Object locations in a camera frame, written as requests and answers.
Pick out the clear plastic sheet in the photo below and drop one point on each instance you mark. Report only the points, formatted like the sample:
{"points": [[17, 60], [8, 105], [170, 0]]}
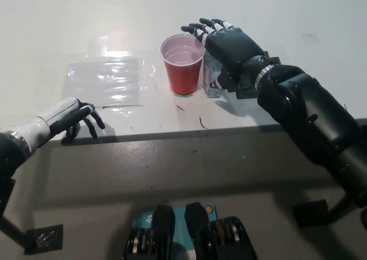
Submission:
{"points": [[103, 82]]}

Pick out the red plastic cup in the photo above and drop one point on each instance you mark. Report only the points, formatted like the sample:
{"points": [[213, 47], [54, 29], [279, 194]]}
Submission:
{"points": [[182, 76]]}

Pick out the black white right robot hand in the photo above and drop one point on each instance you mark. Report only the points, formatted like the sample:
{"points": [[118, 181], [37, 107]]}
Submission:
{"points": [[232, 44]]}

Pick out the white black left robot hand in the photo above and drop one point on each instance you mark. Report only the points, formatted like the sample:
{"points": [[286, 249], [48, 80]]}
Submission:
{"points": [[54, 116]]}

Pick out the clear soap pump bottle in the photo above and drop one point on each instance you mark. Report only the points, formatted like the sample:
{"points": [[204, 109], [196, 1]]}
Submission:
{"points": [[212, 65]]}

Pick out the large black tape patch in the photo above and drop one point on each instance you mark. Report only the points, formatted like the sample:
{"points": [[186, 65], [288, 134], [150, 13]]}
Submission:
{"points": [[246, 94]]}

